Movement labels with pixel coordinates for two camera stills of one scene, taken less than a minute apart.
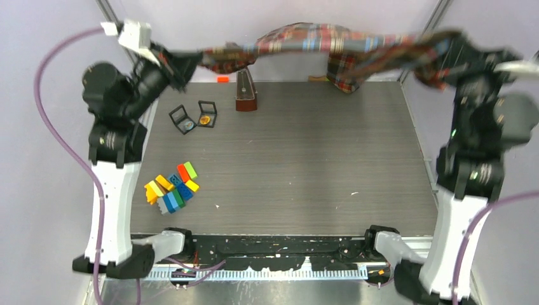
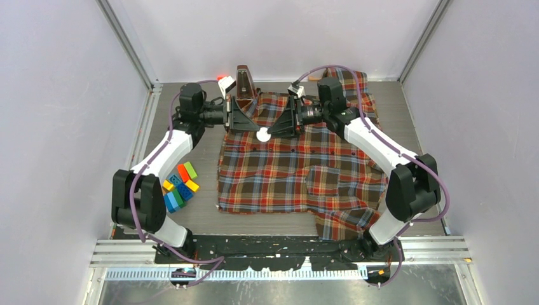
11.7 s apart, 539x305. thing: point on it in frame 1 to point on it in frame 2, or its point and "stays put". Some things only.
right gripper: x=464 y=57 to x=290 y=121
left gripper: x=177 y=66 to x=239 y=122
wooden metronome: x=246 y=98 stays put
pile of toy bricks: x=173 y=194 stays put
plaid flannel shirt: x=353 y=54 to x=315 y=172
